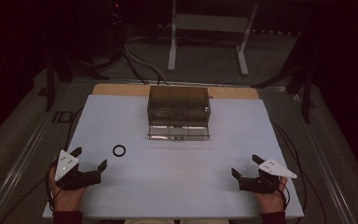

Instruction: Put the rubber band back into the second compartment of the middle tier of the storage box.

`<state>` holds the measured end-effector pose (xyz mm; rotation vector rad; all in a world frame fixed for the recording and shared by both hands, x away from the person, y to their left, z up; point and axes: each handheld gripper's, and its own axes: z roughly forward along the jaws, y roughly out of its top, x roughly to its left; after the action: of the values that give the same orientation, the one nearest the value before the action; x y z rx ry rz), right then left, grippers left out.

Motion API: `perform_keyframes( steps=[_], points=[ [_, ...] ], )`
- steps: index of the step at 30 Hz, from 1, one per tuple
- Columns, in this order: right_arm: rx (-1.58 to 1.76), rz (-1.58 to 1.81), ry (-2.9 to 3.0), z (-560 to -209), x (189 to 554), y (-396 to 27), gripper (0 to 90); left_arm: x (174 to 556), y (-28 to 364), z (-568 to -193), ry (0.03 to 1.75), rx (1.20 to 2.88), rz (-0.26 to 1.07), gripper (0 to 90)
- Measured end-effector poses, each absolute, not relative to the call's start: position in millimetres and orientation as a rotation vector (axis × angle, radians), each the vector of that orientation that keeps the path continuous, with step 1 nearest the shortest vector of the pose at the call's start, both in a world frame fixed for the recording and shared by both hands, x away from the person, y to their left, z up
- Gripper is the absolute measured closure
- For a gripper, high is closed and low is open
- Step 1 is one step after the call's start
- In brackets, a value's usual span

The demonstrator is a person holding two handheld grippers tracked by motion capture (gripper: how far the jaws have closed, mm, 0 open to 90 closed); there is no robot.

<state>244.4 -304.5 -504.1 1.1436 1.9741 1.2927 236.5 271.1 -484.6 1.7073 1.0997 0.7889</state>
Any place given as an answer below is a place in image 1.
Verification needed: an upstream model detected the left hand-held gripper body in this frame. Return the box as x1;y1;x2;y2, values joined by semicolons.
54;149;103;191

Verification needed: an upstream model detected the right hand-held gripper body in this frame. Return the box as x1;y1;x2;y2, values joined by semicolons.
238;157;298;194

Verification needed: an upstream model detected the person's right hand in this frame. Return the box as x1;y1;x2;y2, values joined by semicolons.
255;176;289;215

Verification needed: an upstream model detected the person's left hand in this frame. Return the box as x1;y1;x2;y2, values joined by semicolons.
48;166;87;214

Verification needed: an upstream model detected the white table cover sheet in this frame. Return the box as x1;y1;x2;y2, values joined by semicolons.
42;94;305;220

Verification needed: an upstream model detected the black tripod stand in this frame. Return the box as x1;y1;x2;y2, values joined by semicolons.
44;50;111;112
251;29;317;124

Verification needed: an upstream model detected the clear plastic drawer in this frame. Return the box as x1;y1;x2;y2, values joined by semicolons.
146;124;211;142

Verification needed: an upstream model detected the clear plastic drawer cabinet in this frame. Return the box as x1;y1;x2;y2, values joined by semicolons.
146;85;213;142

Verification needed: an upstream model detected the black device with red light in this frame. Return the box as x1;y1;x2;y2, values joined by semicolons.
106;0;128;61

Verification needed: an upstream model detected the white metal stand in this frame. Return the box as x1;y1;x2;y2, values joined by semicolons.
167;0;259;77

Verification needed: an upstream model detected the black rubber ring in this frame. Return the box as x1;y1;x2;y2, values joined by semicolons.
112;144;127;158

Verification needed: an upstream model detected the black cable beside table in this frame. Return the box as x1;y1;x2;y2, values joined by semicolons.
269;119;309;218
0;105;86;224

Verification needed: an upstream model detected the right hand-held gripper black cable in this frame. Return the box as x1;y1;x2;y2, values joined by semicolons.
276;178;292;213

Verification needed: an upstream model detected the hand-held gripper black cable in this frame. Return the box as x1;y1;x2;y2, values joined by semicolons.
45;157;65;213
276;178;292;213

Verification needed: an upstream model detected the left hand-held gripper black cable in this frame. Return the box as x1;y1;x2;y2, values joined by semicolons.
45;157;65;213

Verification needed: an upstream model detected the aluminium frame rail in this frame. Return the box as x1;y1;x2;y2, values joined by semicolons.
0;104;62;224
287;89;358;224

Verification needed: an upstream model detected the bundle of floor cables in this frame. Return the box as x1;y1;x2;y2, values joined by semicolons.
121;41;171;87

